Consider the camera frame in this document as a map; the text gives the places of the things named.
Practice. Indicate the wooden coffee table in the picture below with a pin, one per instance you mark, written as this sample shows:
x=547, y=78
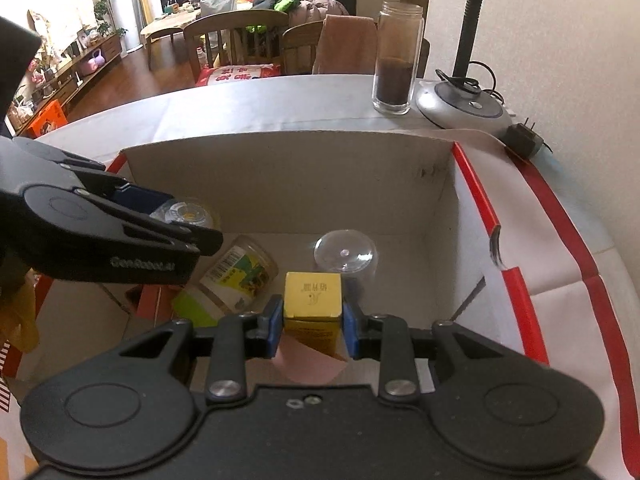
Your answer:
x=165, y=22

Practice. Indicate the black power plug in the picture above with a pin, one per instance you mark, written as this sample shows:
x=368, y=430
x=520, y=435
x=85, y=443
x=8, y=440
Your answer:
x=522, y=140

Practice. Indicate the grey desk lamp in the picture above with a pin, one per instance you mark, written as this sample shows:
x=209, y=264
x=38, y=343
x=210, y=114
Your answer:
x=470, y=105

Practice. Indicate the translucent plastic bag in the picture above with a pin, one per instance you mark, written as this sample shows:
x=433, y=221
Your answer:
x=220, y=4

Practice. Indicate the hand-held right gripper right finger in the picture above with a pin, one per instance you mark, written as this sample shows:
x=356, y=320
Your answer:
x=351, y=330

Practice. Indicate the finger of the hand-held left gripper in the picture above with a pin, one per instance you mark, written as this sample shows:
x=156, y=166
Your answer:
x=145, y=200
x=190, y=240

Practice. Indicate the glass jar of brown powder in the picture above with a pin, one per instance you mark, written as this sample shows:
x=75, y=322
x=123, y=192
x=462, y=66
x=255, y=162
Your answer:
x=395, y=80

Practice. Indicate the small yellow box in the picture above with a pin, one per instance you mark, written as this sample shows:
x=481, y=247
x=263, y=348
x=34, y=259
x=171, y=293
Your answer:
x=312, y=295

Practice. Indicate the pink heart-shaped dish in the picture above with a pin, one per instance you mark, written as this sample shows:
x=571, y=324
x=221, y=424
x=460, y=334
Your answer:
x=310, y=365

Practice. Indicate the red and white rice bag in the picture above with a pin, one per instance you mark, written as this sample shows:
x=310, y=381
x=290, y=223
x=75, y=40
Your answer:
x=235, y=76

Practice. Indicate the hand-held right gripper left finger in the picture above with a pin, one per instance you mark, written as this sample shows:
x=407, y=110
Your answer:
x=276, y=327

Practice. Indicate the wooden dining chair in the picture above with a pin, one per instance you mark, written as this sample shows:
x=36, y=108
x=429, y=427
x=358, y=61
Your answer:
x=220, y=22
x=297, y=40

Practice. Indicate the glass jar with green lid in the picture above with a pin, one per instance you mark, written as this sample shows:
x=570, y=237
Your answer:
x=235, y=275

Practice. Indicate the wooden television cabinet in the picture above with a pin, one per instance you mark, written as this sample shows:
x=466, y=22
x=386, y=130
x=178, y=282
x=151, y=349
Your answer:
x=100, y=52

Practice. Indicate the red cardboard box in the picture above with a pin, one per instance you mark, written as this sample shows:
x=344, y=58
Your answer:
x=300, y=185

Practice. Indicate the person's left hand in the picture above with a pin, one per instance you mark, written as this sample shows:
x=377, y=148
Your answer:
x=20, y=310

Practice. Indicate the small clear jar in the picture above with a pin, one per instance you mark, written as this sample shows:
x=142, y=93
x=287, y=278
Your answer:
x=187, y=212
x=345, y=252

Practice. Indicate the pink towel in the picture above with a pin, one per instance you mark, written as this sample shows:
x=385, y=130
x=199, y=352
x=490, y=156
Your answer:
x=347, y=45

